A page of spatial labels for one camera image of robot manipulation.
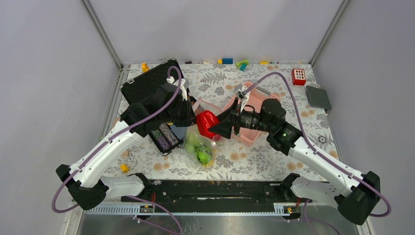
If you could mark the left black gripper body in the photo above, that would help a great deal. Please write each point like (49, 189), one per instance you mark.
(181, 116)

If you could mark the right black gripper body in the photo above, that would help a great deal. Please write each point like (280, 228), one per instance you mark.
(250, 120)

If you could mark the red toy pepper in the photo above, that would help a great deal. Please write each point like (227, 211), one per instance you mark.
(205, 120)

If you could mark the clear zip top bag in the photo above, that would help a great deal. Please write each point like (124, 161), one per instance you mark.
(192, 133)

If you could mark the green striped toy watermelon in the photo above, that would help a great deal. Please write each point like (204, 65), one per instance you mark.
(204, 155)

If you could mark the green bumpy toy fruit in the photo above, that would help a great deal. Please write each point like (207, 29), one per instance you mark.
(190, 147)

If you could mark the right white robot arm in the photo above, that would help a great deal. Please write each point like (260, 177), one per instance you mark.
(353, 193)

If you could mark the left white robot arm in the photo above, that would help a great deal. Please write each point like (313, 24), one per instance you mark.
(85, 178)

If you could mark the pink plastic basket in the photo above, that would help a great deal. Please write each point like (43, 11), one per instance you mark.
(257, 96)

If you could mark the black poker chip case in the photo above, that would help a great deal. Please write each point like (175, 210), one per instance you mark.
(149, 92)

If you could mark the red toy window block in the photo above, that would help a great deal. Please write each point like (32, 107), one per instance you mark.
(298, 77)

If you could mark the grey building baseplate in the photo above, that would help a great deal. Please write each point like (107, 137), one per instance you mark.
(317, 98)

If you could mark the green teal toy block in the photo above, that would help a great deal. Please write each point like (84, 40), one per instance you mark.
(241, 65)

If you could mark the yellow toy brick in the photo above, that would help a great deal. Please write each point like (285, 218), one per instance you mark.
(144, 67)

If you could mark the blue toy brick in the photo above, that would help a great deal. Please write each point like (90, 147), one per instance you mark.
(227, 61)

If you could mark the tan toy piece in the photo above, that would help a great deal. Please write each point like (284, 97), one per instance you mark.
(125, 153)

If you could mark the small yellow brick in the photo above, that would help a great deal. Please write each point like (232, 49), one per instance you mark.
(124, 168)

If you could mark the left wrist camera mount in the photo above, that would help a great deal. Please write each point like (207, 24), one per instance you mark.
(182, 84)

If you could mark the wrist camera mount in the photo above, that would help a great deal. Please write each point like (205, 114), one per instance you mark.
(182, 84)
(242, 95)

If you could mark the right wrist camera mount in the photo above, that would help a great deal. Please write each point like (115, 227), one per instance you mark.
(242, 95)

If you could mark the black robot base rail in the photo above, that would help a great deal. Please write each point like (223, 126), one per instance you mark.
(204, 196)

